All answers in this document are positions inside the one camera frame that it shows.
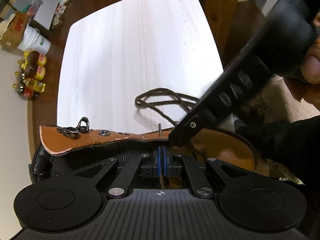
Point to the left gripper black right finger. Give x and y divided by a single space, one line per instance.
184 172

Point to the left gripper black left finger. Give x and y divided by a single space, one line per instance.
136 173

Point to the tan leather boot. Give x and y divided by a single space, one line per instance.
64 149

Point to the dark brown shoelace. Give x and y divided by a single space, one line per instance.
186 102

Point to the person right hand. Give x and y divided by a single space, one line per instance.
310 71

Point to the beige quilted chair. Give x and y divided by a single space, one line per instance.
276 104

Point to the small yellow oil bottle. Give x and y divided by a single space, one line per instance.
34 84

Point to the dark oil bottle red label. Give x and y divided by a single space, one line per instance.
24 91

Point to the large oil bottle yellow label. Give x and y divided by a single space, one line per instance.
33 71

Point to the white plastic bucket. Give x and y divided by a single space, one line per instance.
33 40

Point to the cardboard box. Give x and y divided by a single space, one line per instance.
12 29

